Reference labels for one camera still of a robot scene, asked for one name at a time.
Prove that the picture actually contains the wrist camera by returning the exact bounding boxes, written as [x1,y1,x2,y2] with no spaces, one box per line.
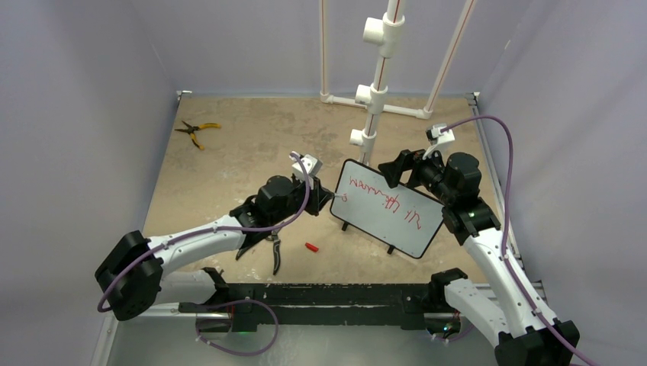
[289,151,323,188]
[423,124,455,160]

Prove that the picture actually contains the red marker cap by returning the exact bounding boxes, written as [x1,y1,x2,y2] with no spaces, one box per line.
[304,242,319,252]

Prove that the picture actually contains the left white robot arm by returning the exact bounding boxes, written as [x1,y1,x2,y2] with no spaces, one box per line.
[95,175,334,321]

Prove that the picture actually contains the black handled pliers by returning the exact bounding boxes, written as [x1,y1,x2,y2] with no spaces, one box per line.
[235,229,282,275]

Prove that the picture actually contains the white PVC pipe frame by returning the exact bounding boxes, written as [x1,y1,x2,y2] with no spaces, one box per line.
[318,1,477,165]

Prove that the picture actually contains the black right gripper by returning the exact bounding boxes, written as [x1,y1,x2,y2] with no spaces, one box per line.
[379,143,455,205]

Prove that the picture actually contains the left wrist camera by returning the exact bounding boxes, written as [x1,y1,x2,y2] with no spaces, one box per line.
[289,151,323,188]

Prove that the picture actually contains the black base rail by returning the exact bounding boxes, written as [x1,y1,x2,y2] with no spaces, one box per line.
[179,283,461,336]

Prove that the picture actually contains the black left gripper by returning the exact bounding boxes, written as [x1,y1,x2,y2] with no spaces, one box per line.
[270,174,333,226]

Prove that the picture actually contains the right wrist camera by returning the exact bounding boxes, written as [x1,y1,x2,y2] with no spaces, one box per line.
[423,124,455,160]

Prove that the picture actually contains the yellow handled needle-nose pliers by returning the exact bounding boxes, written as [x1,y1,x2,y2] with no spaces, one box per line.
[175,120,221,151]

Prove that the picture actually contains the small black-framed whiteboard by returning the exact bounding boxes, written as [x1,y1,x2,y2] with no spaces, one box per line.
[330,159,443,259]

